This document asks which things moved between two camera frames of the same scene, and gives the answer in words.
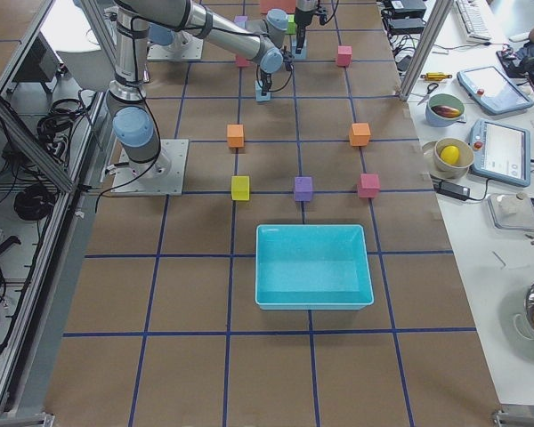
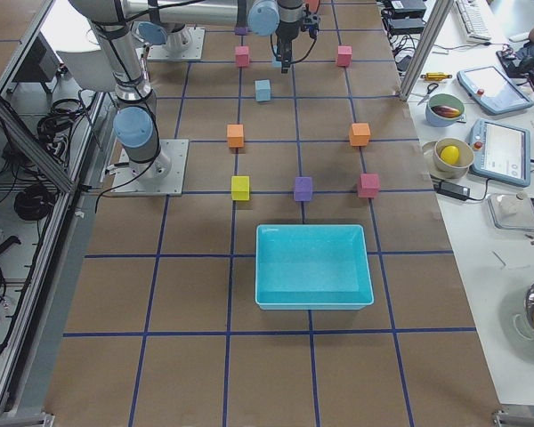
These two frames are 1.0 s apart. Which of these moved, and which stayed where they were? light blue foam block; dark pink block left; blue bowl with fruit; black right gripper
Moved: black right gripper
Stayed: light blue foam block; blue bowl with fruit; dark pink block left
